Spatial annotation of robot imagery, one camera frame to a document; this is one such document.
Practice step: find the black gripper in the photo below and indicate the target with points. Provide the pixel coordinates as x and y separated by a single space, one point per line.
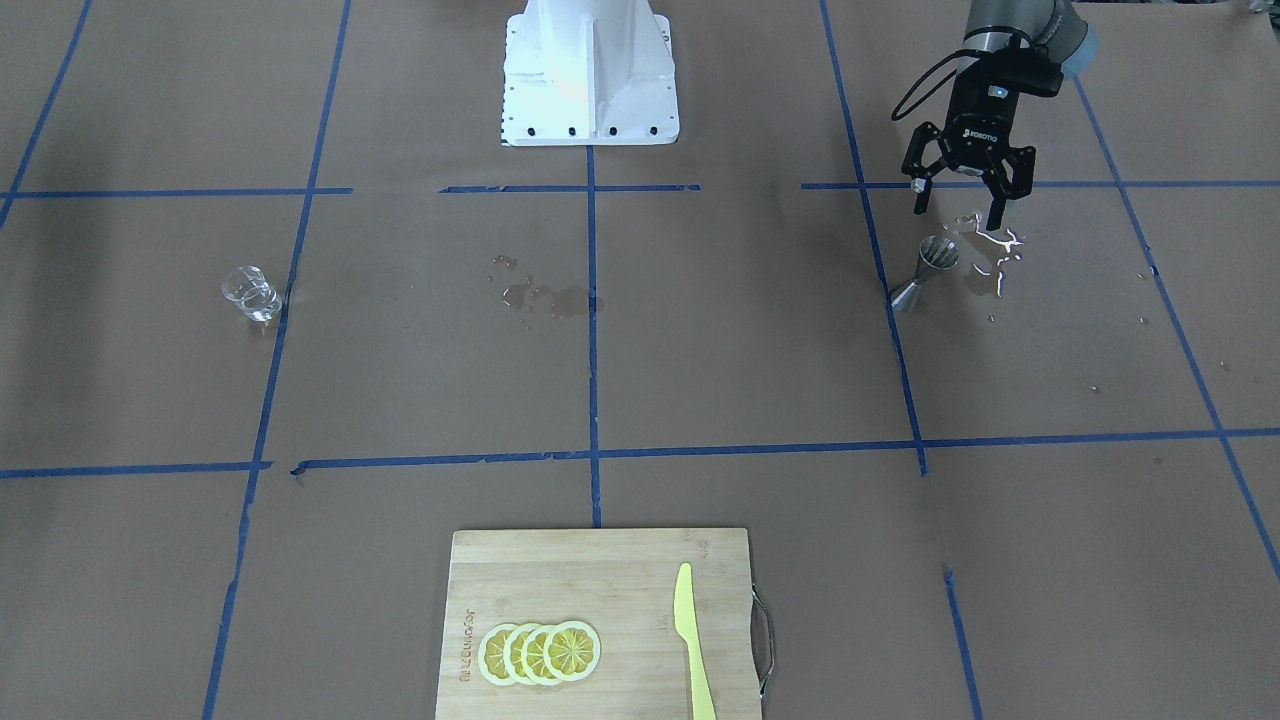
972 122

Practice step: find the steel jigger measuring cup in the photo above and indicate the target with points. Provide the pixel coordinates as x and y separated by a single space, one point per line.
937 254

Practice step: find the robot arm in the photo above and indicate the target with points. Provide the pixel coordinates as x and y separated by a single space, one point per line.
1053 27

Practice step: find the yellow plastic knife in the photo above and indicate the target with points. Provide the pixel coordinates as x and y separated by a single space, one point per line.
685 614

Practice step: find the bamboo cutting board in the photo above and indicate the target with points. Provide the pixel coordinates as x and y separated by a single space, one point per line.
620 581

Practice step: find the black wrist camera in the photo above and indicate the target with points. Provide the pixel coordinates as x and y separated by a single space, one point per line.
1023 70

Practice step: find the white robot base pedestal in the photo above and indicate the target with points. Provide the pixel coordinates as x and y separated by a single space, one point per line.
589 73

